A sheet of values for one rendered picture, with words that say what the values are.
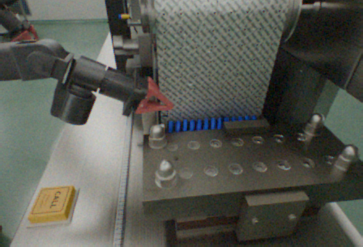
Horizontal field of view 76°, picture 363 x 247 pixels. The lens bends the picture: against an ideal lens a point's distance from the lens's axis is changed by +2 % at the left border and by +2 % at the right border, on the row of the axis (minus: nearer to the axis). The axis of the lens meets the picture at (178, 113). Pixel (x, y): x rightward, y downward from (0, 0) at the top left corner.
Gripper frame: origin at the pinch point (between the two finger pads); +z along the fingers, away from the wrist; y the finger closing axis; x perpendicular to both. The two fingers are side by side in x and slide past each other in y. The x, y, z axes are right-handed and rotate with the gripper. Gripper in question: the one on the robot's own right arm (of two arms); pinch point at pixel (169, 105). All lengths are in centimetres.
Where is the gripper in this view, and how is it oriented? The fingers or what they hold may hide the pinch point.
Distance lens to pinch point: 49.6
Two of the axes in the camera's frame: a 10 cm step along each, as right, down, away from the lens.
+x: 4.7, -7.5, -4.5
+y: 1.2, 5.7, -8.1
